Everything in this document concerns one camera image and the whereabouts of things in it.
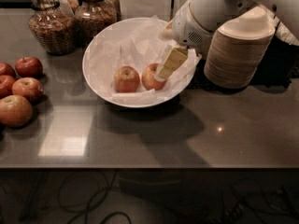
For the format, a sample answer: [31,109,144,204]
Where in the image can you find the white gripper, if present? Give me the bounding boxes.
[154,0,213,81]

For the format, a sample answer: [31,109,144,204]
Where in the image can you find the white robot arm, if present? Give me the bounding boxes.
[156,0,299,89]

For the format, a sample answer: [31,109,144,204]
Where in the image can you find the white bowl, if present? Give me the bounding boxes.
[81,17,198,109]

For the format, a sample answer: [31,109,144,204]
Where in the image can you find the red apple back left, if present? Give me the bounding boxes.
[15,57,43,77]

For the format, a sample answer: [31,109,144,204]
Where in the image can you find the red apple middle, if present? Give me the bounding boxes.
[12,77,44,104]

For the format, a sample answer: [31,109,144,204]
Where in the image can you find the red apple far left edge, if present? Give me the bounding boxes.
[0,63,16,77]

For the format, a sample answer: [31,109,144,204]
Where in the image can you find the red apple edge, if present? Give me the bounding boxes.
[0,75,16,99]
[0,63,16,77]

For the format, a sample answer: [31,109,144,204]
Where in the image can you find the red apple left edge middle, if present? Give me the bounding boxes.
[0,75,16,99]

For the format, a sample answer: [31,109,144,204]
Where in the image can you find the large red apple front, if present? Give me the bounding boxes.
[0,95,33,128]

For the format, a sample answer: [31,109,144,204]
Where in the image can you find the white paper liner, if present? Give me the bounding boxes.
[88,14,203,106]

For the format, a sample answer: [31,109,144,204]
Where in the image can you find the white napkin dispenser box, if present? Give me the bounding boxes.
[120,0,172,21]

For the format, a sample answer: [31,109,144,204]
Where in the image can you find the front stack paper bowls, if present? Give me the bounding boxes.
[204,7,275,90]

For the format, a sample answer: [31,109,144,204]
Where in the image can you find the glass granola jar right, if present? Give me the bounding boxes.
[75,0,117,44]

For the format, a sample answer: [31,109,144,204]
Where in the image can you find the glass granola jar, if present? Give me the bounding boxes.
[28,0,76,55]
[75,0,117,44]

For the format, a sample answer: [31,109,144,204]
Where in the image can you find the glass granola jar left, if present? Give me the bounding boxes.
[28,0,76,55]

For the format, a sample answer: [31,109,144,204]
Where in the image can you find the black floor cable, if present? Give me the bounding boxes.
[57,169,134,224]

